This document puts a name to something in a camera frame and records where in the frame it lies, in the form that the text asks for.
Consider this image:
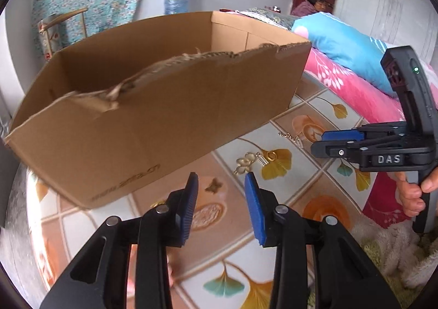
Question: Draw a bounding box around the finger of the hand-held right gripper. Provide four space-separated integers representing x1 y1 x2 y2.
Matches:
311 140 370 161
322 121 408 143

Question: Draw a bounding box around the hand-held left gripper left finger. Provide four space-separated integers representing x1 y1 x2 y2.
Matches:
39 172 200 309

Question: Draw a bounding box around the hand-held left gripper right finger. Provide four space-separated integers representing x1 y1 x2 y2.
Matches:
244 172 402 309

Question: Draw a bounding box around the silver chain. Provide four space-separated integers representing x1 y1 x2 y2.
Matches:
279 131 305 149

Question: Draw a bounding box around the gold charm earring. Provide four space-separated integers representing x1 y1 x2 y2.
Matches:
234 153 257 174

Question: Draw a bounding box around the gold hoop earring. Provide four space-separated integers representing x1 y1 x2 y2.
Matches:
257 151 278 166

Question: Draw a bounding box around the brown cardboard box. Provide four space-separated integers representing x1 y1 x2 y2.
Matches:
3 11 313 210

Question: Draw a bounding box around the person's right hand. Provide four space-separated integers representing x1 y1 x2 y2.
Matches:
395 167 438 217

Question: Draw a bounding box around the printed tablecloth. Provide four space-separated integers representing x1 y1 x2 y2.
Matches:
25 73 411 309

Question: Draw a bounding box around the pink floral blanket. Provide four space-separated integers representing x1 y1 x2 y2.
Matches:
303 47 438 229

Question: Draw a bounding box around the blue pillow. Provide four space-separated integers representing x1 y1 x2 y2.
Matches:
292 12 399 97

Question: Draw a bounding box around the grey patterned quilt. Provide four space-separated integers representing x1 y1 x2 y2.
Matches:
240 7 302 31

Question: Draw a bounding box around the patterned bag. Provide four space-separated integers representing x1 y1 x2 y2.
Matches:
38 14 64 56

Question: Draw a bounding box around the wooden chair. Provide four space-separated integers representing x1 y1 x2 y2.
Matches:
37 8 89 56

